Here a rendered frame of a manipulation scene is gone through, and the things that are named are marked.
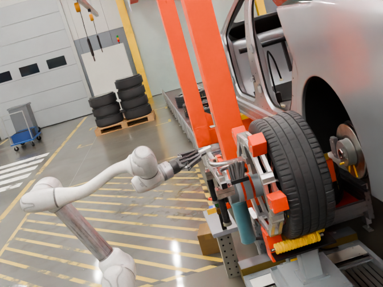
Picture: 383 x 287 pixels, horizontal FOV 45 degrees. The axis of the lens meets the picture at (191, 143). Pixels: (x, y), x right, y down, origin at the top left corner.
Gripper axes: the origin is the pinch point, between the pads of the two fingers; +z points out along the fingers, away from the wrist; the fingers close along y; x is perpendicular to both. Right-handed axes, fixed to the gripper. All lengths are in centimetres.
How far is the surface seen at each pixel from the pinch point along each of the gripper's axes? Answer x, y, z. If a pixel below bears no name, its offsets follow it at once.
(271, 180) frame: 1.6, -35.8, 16.1
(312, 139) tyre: -8, -33, 42
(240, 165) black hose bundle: -1.1, -21.0, 8.8
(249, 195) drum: 22.2, -22.3, 10.9
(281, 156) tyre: -6.7, -32.9, 24.6
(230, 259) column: 116, 6, 3
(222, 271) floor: 133, 11, -3
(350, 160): 25, -33, 69
